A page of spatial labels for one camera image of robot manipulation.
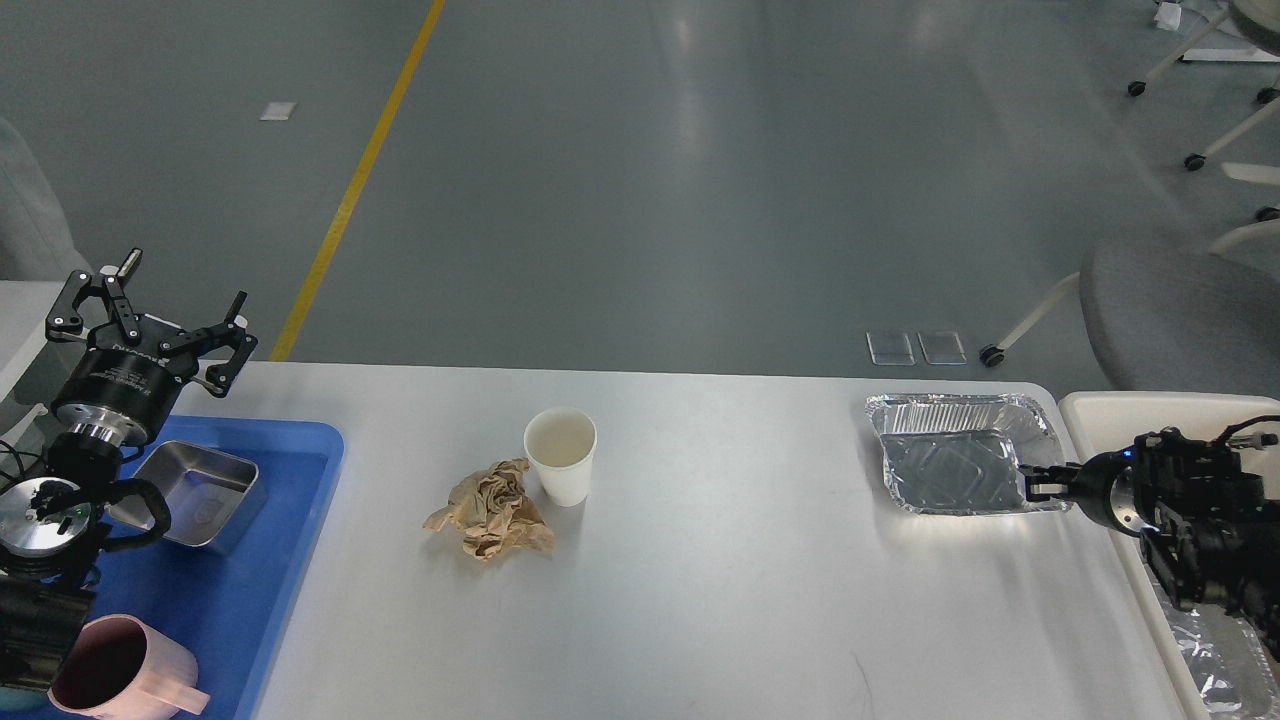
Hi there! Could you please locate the blue plastic tray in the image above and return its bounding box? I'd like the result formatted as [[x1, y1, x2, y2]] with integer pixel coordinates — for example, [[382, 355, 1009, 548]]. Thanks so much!
[[90, 416, 344, 719]]

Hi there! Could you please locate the crumpled brown paper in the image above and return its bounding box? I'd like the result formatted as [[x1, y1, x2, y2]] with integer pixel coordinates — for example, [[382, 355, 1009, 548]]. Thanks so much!
[[422, 457, 557, 562]]

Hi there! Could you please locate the stainless steel rectangular tray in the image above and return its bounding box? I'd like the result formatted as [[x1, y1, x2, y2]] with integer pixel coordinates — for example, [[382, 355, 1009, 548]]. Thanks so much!
[[122, 439, 269, 557]]

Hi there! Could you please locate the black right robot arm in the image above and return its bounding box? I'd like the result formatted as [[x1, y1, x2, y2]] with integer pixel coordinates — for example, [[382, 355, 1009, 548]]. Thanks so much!
[[1018, 414, 1279, 659]]

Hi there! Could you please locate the aluminium foil tray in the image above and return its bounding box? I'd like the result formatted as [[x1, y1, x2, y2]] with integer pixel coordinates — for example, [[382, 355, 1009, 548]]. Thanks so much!
[[865, 393, 1071, 518]]

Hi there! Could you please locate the cream plastic bin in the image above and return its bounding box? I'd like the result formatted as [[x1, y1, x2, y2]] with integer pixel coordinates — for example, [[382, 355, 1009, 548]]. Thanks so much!
[[1059, 391, 1277, 719]]

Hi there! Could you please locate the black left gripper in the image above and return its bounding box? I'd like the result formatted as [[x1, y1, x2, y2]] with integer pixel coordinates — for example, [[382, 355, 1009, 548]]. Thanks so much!
[[45, 249, 259, 448]]

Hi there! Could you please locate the foil tray in bin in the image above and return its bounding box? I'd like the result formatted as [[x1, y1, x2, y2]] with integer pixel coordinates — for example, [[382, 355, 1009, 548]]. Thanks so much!
[[1153, 585, 1279, 719]]

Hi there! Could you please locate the white paper cup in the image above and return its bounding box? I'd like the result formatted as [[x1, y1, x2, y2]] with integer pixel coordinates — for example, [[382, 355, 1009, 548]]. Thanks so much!
[[524, 407, 598, 507]]

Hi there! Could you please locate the white rolling chair base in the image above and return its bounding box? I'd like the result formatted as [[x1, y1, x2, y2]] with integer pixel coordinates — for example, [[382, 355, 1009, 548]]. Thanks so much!
[[1126, 0, 1280, 251]]

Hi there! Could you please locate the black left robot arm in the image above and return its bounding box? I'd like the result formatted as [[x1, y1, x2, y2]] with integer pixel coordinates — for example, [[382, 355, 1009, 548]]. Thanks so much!
[[1, 249, 259, 692]]

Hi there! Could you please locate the pink plastic mug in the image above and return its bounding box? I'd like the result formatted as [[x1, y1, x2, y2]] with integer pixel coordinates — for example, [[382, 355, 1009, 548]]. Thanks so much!
[[47, 614, 211, 719]]

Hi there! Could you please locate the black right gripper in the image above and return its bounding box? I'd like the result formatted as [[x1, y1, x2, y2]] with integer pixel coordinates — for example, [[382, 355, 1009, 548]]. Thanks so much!
[[1018, 451, 1149, 536]]

